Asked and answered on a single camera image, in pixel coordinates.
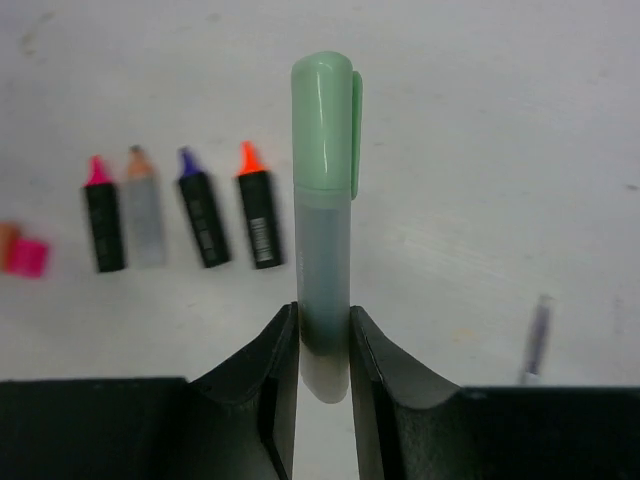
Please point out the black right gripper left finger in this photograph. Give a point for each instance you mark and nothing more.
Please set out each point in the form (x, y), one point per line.
(242, 417)

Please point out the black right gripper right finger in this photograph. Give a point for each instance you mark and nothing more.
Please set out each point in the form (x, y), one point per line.
(406, 425)

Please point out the purple black highlighter pen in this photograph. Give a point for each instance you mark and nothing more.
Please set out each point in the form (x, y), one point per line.
(199, 199)

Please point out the orange black highlighter pen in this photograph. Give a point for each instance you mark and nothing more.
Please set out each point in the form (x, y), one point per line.
(256, 190)

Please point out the black pink highlighter pen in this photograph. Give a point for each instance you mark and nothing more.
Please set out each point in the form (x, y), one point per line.
(102, 206)

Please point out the pink highlighter cap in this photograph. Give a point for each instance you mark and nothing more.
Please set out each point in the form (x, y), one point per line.
(28, 258)

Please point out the peach highlighter cap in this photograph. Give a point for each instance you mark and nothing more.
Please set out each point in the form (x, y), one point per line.
(9, 234)

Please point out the mint green highlighter pen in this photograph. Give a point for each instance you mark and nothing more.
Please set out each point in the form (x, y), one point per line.
(326, 93)

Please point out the thin grey marker pen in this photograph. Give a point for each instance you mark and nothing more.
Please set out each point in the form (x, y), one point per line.
(537, 340)

